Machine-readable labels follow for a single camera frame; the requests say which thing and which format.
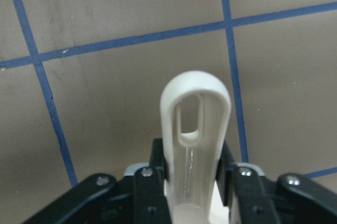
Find beige hand brush black bristles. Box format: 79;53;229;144
160;71;232;223

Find brush left gripper black left finger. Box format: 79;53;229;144
100;138;171;223

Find brush left gripper black right finger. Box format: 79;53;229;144
215;142;279;223

